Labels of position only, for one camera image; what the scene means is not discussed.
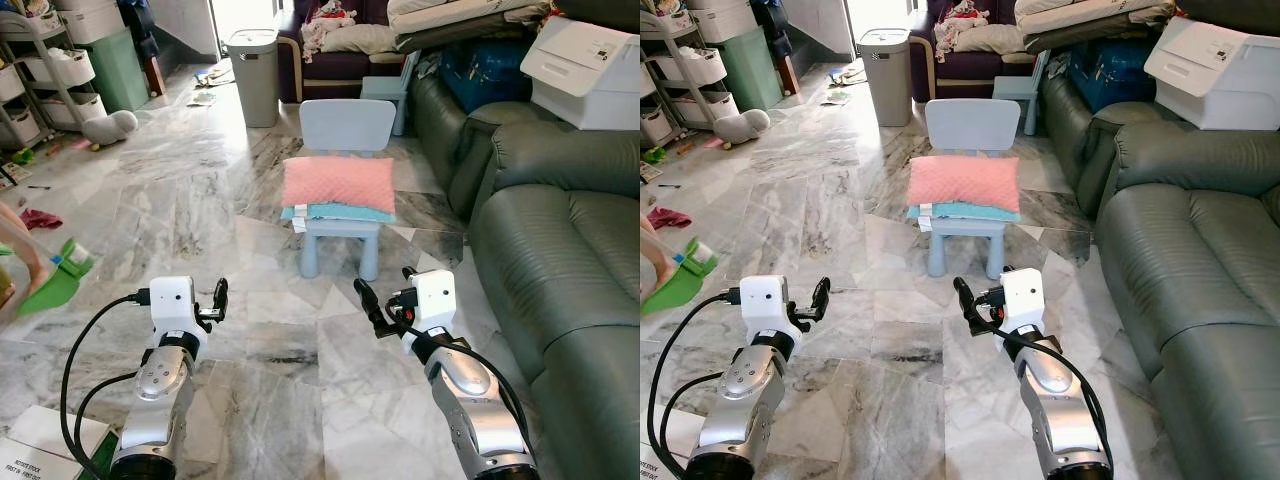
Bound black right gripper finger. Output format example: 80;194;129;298
953;277;989;336
353;278;393;337

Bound pink dotted pillow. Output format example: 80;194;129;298
907;156;1021;213
282;156;397;213

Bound teal pillow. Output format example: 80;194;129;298
280;203;396;227
907;202;1021;224

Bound green leather sofa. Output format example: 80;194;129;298
410;75;641;480
1040;75;1280;480

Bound cream pillow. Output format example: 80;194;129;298
955;25;1029;57
320;25;401;57

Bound green dustpan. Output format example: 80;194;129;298
642;240;719;319
17;238;96;319

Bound person's bare foot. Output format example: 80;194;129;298
0;200;49;303
640;215;681;298

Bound light blue child chair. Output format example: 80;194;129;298
298;99;398;282
924;99;1023;282

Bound white printed cardboard box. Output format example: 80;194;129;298
0;405;117;480
640;410;707;480

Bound grey plush toy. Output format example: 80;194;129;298
82;110;139;148
713;108;771;148

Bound scattered papers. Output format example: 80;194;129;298
820;60;869;107
185;60;237;107

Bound grey trash bin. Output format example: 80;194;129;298
857;28;913;129
226;29;280;129

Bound dark purple armchair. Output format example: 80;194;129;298
277;0;421;105
908;0;1046;105

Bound green storage box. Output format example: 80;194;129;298
90;28;151;114
715;28;785;114

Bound blue bag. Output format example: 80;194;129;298
1068;40;1159;114
440;40;533;114

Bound white tiered storage rack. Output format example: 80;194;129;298
0;10;107;151
640;10;729;151

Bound dark hanging clothing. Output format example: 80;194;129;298
118;0;161;63
750;0;794;63

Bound white storage box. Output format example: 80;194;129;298
55;0;126;44
685;0;757;44

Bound stacked beige grey bedding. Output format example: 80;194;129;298
388;0;553;53
1015;0;1177;55

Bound white plastic appliance box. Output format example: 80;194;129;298
520;17;641;132
1143;17;1280;132

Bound dark grey cushion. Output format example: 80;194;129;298
1175;0;1280;37
553;0;641;33

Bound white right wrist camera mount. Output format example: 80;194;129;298
410;269;459;337
1000;268;1047;337

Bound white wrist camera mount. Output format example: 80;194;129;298
1000;268;1047;337
148;277;199;337
410;269;459;337
738;277;791;337

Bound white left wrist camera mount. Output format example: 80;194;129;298
738;277;791;337
148;277;199;337

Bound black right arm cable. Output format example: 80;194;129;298
400;320;537;463
990;320;1113;463

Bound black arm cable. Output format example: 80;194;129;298
647;290;741;479
990;320;1113;463
400;320;537;463
60;290;151;459

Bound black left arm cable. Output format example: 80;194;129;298
60;290;151;459
647;290;741;479

